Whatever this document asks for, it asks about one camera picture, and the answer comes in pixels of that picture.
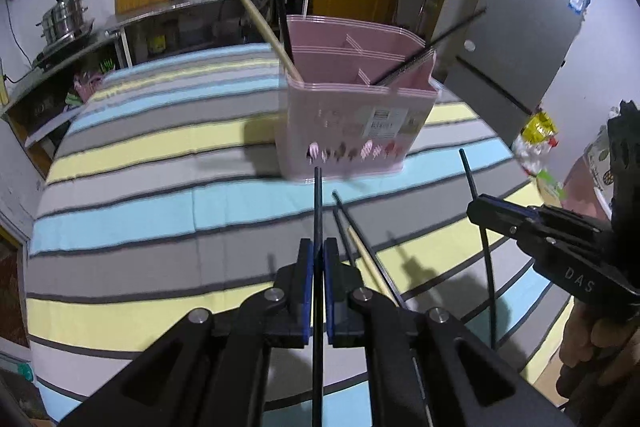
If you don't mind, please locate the striped tablecloth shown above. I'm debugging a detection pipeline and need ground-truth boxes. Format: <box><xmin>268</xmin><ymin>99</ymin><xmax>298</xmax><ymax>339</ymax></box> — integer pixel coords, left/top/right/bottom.
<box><xmin>26</xmin><ymin>44</ymin><xmax>570</xmax><ymax>421</ymax></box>

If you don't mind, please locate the person's right hand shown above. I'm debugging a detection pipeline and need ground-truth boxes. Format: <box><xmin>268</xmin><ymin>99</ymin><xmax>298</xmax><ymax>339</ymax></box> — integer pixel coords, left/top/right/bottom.
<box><xmin>559</xmin><ymin>300</ymin><xmax>639</xmax><ymax>386</ymax></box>

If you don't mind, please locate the stainless steel steamer pot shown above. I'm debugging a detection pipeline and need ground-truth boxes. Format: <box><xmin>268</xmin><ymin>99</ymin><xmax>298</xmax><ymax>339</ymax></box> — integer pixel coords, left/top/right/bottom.
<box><xmin>38</xmin><ymin>0</ymin><xmax>86</xmax><ymax>44</ymax></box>

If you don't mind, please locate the grey refrigerator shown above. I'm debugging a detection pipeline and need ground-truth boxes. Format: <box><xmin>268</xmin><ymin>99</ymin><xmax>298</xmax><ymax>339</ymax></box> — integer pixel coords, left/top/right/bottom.
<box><xmin>445</xmin><ymin>0</ymin><xmax>590</xmax><ymax>145</ymax></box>

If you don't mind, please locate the pink plastic utensil basket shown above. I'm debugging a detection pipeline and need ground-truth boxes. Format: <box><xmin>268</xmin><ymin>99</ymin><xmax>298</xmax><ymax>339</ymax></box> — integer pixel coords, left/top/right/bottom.
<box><xmin>276</xmin><ymin>15</ymin><xmax>437</xmax><ymax>181</ymax></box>

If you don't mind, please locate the black induction cooker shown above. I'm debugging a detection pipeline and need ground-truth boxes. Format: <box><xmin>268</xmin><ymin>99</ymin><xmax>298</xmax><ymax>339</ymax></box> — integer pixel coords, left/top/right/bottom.
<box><xmin>34</xmin><ymin>18</ymin><xmax>94</xmax><ymax>67</ymax></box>

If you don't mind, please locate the leaning black chopstick in basket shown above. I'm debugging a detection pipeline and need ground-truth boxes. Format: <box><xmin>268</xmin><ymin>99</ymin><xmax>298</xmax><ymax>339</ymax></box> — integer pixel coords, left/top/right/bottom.
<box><xmin>371</xmin><ymin>6</ymin><xmax>487</xmax><ymax>87</ymax></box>

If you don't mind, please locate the wooden chopstick in basket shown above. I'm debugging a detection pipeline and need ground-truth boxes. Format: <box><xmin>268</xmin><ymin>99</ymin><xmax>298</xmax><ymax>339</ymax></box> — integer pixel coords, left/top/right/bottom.
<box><xmin>241</xmin><ymin>0</ymin><xmax>303</xmax><ymax>82</ymax></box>

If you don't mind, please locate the wooden chopstick on table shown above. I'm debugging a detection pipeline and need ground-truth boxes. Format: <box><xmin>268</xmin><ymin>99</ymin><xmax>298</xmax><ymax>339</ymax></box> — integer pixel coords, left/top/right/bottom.
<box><xmin>348</xmin><ymin>225</ymin><xmax>398</xmax><ymax>306</ymax></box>

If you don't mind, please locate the yellow snack bag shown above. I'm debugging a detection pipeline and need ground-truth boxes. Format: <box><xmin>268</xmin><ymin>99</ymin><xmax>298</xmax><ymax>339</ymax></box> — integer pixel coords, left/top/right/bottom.
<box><xmin>511</xmin><ymin>107</ymin><xmax>558</xmax><ymax>176</ymax></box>

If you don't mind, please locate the steel kitchen shelf table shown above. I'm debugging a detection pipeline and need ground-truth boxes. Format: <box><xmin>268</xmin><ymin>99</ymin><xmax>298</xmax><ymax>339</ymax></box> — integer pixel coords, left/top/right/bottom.
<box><xmin>104</xmin><ymin>0</ymin><xmax>279</xmax><ymax>67</ymax></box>

